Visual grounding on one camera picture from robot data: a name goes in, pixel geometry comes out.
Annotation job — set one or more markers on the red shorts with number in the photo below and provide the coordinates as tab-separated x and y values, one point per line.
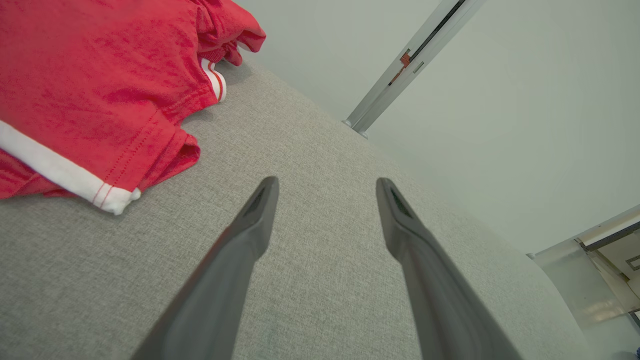
227	22

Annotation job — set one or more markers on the red shorts with white stripes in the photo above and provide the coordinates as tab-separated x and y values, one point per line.
90	90

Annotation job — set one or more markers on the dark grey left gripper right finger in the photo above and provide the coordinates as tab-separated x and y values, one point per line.
440	295

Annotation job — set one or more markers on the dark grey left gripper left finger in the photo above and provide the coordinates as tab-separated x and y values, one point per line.
225	280

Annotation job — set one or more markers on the grey metal partition post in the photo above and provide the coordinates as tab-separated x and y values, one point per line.
393	98
379	96

